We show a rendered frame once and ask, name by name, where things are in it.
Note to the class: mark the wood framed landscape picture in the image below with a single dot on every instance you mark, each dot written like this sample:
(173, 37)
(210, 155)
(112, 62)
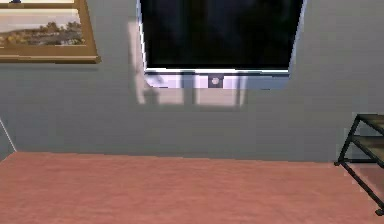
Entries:
(43, 33)

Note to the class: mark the silver framed television set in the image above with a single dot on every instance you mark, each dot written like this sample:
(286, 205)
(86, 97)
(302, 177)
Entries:
(220, 33)

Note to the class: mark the black metal frame shelf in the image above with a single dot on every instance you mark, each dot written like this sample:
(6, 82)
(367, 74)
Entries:
(370, 143)

